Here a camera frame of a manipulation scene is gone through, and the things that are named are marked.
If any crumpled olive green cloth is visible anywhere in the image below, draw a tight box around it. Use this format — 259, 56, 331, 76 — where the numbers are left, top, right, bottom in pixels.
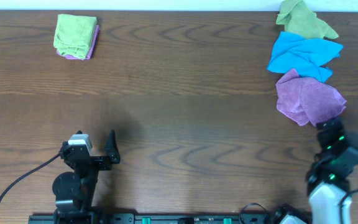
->
276, 0, 339, 39

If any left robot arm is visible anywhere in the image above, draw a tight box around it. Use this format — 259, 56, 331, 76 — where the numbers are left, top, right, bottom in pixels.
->
52, 130, 121, 224

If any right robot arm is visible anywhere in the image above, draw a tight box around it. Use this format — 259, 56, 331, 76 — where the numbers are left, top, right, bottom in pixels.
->
306, 118, 358, 224

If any purple microfiber cloth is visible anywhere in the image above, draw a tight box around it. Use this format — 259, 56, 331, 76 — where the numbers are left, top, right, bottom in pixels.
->
276, 68, 347, 126

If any crumpled blue cloth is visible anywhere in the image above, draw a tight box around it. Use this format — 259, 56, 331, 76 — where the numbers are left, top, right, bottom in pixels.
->
267, 32, 343, 83

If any folded pink cloth under green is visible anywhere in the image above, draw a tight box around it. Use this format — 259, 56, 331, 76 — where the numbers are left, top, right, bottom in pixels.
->
56, 25, 100, 60

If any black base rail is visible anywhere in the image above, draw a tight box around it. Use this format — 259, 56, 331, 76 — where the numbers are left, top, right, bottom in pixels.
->
28, 213, 306, 224

